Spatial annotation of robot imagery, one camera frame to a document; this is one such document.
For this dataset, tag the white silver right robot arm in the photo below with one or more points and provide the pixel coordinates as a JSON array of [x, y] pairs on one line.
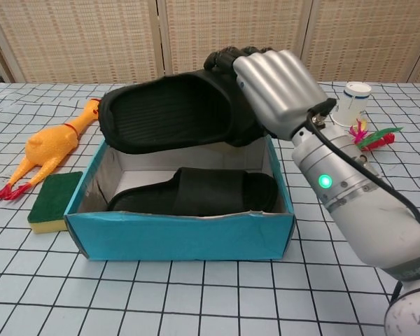
[[364, 210]]

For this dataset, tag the white paper cup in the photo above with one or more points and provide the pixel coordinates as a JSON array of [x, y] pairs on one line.
[[353, 101]]

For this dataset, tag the blue cardboard shoe box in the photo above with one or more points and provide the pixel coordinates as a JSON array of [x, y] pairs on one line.
[[178, 241]]

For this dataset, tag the yellow rubber chicken toy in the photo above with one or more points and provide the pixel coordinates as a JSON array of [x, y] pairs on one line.
[[52, 143]]

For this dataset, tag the blue checkered tablecloth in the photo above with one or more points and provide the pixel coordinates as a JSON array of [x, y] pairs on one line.
[[196, 308]]

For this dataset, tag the green yellow sponge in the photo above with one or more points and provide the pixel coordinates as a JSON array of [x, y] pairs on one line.
[[52, 199]]

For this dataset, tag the black rubber slipper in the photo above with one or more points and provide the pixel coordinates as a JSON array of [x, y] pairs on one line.
[[161, 115], [203, 192]]

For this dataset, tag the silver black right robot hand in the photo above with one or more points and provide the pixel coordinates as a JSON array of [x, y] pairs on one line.
[[280, 87]]

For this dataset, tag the colourful feather shuttlecock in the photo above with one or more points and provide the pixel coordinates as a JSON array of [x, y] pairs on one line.
[[378, 138]]

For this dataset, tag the woven wooden folding screen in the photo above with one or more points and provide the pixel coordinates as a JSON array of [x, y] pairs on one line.
[[91, 38]]

